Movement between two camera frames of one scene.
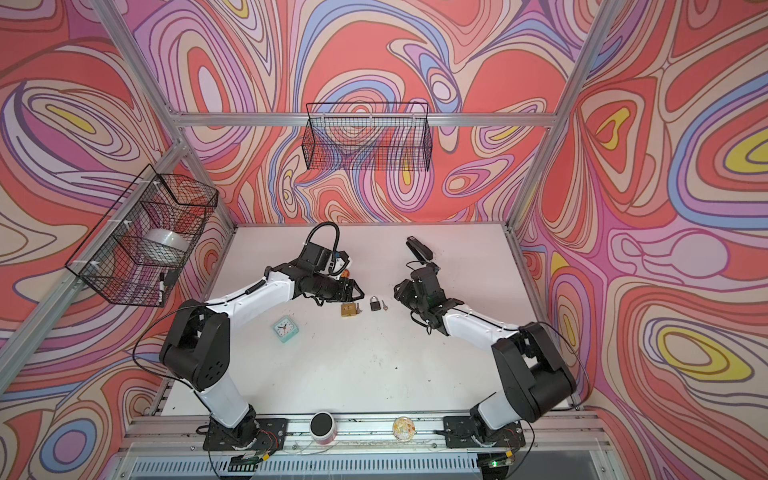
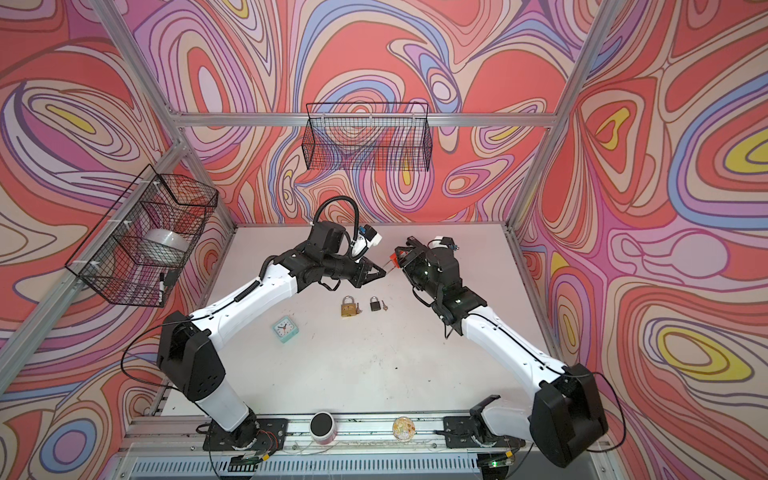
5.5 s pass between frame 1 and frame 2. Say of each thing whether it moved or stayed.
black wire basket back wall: stayed
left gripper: moved
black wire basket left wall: stayed
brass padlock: stayed
